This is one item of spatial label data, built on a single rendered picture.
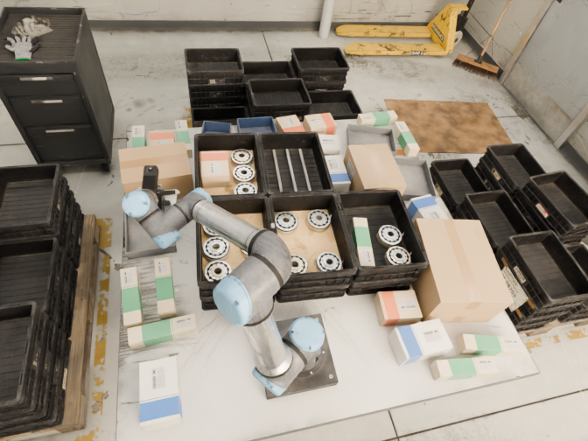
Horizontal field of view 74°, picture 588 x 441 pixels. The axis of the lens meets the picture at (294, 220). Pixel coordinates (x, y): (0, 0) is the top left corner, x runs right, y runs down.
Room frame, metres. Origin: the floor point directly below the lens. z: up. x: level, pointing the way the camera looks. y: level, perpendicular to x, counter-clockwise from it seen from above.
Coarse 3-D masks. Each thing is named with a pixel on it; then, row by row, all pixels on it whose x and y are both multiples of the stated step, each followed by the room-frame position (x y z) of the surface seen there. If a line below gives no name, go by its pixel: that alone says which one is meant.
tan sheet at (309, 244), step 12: (300, 216) 1.08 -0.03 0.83; (300, 228) 1.01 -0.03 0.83; (288, 240) 0.94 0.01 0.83; (300, 240) 0.95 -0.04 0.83; (312, 240) 0.97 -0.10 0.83; (324, 240) 0.98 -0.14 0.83; (300, 252) 0.89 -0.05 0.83; (312, 252) 0.90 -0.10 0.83; (336, 252) 0.93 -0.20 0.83; (312, 264) 0.85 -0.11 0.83
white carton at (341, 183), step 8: (328, 160) 1.51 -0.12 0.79; (336, 160) 1.52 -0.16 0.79; (328, 168) 1.45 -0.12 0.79; (336, 168) 1.47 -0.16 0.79; (344, 168) 1.48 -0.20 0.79; (336, 176) 1.41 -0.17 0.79; (344, 176) 1.42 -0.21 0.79; (336, 184) 1.36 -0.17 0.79; (344, 184) 1.37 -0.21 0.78; (336, 192) 1.36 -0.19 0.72
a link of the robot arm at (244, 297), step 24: (240, 264) 0.49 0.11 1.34; (264, 264) 0.49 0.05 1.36; (216, 288) 0.42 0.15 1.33; (240, 288) 0.42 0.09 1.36; (264, 288) 0.44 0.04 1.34; (240, 312) 0.37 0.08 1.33; (264, 312) 0.40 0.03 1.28; (264, 336) 0.39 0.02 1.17; (264, 360) 0.36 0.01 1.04; (288, 360) 0.39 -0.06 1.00; (264, 384) 0.32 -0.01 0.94; (288, 384) 0.34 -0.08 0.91
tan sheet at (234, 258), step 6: (240, 216) 1.02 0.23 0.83; (246, 216) 1.02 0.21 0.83; (252, 216) 1.03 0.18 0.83; (258, 216) 1.03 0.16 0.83; (252, 222) 1.00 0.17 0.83; (258, 222) 1.00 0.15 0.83; (204, 234) 0.89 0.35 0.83; (204, 240) 0.86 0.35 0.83; (234, 246) 0.86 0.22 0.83; (234, 252) 0.83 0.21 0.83; (240, 252) 0.84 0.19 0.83; (204, 258) 0.78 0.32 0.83; (228, 258) 0.80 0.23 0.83; (234, 258) 0.80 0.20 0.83; (240, 258) 0.81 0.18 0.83; (204, 264) 0.75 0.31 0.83; (234, 264) 0.78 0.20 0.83; (204, 270) 0.72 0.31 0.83; (204, 276) 0.70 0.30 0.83
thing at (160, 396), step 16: (144, 368) 0.34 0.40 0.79; (160, 368) 0.35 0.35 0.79; (176, 368) 0.36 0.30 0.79; (144, 384) 0.29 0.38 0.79; (160, 384) 0.30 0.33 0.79; (176, 384) 0.31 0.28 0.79; (144, 400) 0.25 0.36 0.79; (160, 400) 0.25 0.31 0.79; (176, 400) 0.26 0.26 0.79; (144, 416) 0.20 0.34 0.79; (160, 416) 0.21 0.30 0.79; (176, 416) 0.22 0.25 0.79
